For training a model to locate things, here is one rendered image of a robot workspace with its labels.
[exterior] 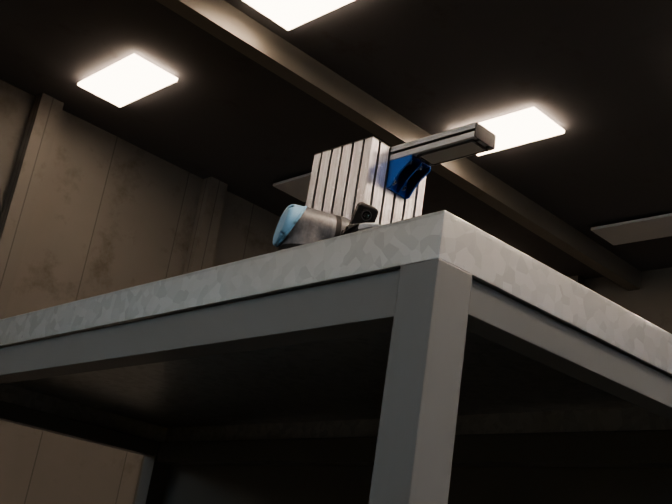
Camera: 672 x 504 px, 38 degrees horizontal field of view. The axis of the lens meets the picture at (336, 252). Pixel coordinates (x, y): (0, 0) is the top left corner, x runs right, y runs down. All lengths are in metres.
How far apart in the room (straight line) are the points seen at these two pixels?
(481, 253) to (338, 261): 0.13
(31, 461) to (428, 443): 11.56
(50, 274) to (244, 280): 11.53
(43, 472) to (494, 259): 11.60
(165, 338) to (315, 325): 0.24
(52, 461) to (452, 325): 11.67
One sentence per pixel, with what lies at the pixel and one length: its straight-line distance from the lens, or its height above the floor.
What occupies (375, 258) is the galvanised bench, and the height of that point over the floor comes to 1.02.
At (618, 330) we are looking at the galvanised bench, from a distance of 0.93.
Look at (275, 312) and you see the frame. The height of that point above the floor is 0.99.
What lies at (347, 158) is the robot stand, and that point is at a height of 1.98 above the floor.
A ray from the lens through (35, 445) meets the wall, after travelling 12.23.
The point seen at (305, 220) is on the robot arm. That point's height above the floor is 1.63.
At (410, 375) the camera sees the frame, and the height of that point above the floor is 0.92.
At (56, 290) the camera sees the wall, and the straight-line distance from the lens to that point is 12.45.
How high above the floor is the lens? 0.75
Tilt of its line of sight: 20 degrees up
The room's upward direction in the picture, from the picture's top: 9 degrees clockwise
